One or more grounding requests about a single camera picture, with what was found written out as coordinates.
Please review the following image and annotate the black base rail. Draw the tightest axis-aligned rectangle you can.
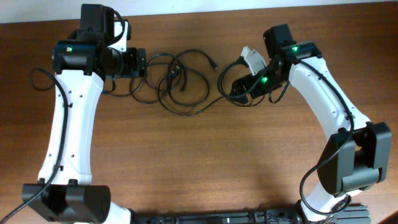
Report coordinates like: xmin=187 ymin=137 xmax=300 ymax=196
xmin=132 ymin=205 xmax=371 ymax=224

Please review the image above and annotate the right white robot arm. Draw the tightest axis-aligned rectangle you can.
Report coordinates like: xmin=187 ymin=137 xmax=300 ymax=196
xmin=227 ymin=24 xmax=392 ymax=223

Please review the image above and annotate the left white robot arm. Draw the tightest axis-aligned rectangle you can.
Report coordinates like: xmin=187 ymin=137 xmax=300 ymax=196
xmin=22 ymin=4 xmax=147 ymax=223

